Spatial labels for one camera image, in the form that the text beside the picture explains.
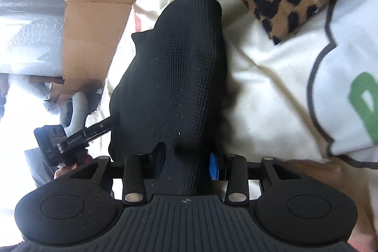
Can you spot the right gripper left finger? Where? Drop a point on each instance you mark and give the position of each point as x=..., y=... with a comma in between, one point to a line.
x=137, y=169

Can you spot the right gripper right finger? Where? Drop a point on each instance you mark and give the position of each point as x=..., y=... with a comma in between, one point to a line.
x=232, y=169

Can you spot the black bear patchwork shorts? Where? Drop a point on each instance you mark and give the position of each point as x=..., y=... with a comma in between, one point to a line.
x=172, y=93

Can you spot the person's left hand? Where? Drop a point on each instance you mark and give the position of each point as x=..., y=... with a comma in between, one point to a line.
x=68, y=168

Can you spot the dark grey pillow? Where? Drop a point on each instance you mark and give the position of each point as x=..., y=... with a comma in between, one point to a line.
x=41, y=171

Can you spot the grey neck pillow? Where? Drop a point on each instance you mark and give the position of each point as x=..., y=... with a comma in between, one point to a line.
x=74, y=113

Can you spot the white pillow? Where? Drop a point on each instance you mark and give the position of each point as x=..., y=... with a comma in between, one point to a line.
x=37, y=86

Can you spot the cream bear print bedsheet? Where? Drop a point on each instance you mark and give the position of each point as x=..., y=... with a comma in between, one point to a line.
x=312, y=97

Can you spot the grey mattress leaning upright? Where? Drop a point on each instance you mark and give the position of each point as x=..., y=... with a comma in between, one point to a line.
x=31, y=37

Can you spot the brown cardboard sheet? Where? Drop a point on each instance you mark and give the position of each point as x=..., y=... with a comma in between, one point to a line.
x=91, y=33

